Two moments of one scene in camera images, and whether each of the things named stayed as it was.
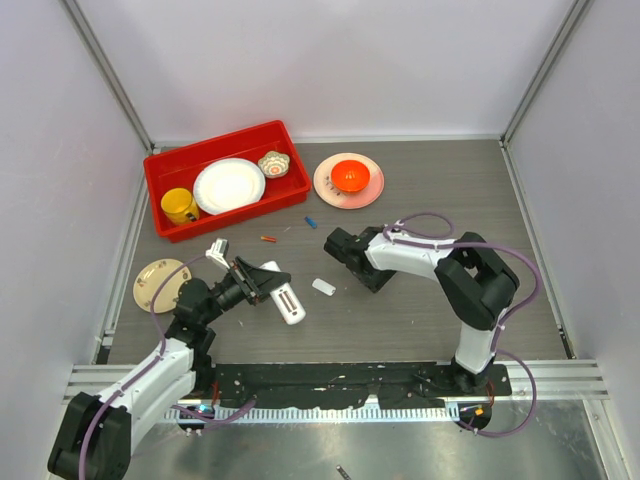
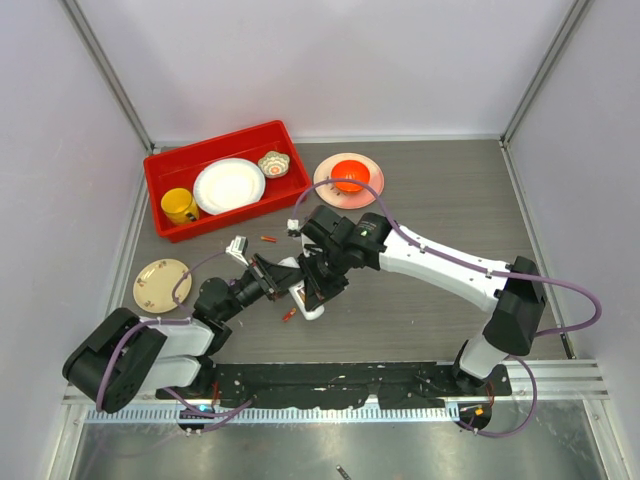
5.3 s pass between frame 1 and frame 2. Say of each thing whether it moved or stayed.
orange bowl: stayed
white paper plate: stayed
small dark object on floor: stayed
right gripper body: moved
